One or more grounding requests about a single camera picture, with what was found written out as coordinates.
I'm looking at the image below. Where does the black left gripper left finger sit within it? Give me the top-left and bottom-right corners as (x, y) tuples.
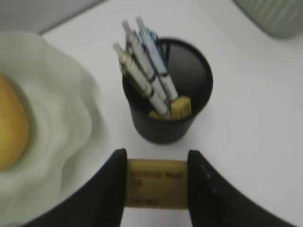
(25, 148), (127, 227)

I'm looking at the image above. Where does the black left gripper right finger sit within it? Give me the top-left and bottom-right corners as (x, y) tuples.
(187, 150), (291, 227)

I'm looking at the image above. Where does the yellow eraser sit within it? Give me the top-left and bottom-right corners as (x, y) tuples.
(170, 96), (191, 120)
(125, 159), (188, 210)
(148, 110), (162, 120)

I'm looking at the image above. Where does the yellow mango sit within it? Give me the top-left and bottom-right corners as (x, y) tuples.
(0, 75), (29, 171)

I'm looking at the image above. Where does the beige white pen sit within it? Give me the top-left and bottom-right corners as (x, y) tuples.
(113, 43), (171, 120)

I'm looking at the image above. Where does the pale green wavy plate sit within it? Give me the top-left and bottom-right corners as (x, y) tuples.
(0, 31), (92, 227)

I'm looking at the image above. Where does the black mesh pen holder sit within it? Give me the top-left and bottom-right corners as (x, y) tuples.
(122, 38), (213, 144)

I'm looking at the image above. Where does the pale green woven basket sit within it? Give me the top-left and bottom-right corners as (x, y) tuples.
(234, 0), (303, 38)

